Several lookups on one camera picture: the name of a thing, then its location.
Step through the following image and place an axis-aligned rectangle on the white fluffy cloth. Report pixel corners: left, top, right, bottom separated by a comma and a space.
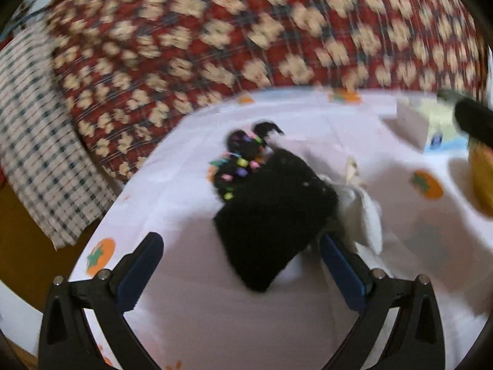
320, 173, 386, 255

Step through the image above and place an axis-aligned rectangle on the white green checked cloth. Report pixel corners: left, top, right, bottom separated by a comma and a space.
0, 27, 118, 249

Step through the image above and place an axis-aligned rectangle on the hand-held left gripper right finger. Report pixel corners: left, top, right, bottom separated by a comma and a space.
320, 233, 447, 370

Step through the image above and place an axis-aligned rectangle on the black beaded glove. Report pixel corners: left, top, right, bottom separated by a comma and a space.
208, 121, 340, 293

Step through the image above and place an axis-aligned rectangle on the white persimmon-print tablecloth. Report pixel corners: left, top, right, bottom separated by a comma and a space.
67, 88, 493, 370

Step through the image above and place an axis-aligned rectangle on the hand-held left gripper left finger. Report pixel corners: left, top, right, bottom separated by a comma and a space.
38, 232, 165, 370

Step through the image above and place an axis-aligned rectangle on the yellow blue tissue pack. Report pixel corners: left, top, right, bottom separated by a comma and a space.
397, 96, 474, 153

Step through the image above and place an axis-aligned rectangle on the red plaid bear-print blanket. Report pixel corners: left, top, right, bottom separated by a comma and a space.
46, 0, 488, 183

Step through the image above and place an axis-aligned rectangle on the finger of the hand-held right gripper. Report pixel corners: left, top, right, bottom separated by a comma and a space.
439, 88, 493, 147

